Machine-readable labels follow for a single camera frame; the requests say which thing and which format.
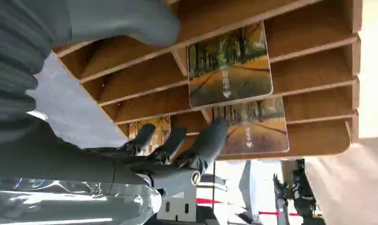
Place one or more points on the white cabinet with dark slots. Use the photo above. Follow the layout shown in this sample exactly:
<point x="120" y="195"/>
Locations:
<point x="178" y="206"/>

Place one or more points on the red barrier strip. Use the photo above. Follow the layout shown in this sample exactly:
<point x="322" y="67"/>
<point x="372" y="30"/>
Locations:
<point x="207" y="201"/>

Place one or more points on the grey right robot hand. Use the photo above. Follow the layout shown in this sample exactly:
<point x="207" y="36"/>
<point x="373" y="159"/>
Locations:
<point x="67" y="161"/>

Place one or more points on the autumn road picture card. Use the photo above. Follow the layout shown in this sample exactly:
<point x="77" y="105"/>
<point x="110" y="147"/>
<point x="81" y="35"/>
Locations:
<point x="230" y="66"/>
<point x="160" y="130"/>
<point x="260" y="130"/>

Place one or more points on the white curved stand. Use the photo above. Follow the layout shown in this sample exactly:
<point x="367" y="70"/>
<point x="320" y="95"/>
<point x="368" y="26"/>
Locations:
<point x="250" y="189"/>

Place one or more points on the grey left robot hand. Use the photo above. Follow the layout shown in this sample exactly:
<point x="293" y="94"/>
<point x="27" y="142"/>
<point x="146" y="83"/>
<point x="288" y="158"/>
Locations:
<point x="281" y="188"/>

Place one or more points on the wooden card box with dividers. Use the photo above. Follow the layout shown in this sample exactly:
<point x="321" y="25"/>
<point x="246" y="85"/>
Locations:
<point x="313" y="65"/>

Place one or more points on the ribbed grey right arm sleeve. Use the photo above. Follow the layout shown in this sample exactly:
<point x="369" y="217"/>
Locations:
<point x="12" y="77"/>

